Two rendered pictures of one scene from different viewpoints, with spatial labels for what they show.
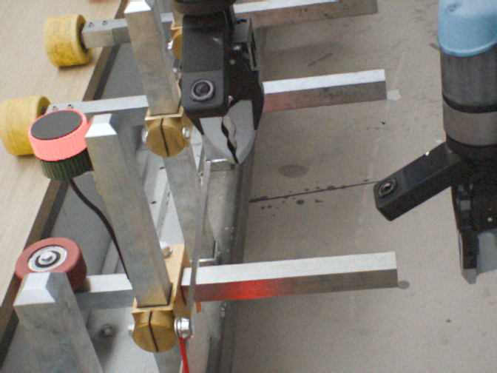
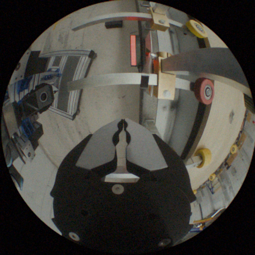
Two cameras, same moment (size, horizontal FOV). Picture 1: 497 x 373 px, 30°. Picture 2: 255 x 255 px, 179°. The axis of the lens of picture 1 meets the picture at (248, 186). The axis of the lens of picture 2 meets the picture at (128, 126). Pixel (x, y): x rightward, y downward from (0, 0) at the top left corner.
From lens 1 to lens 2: 96 cm
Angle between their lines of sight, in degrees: 24
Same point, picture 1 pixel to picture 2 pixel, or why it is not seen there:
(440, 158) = (25, 107)
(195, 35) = not seen: outside the picture
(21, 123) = (208, 157)
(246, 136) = (104, 129)
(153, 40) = not seen: hidden behind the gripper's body
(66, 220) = (186, 134)
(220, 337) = (142, 90)
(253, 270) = (123, 78)
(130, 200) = (207, 50)
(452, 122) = (7, 110)
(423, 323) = not seen: hidden behind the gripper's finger
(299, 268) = (101, 79)
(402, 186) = (37, 95)
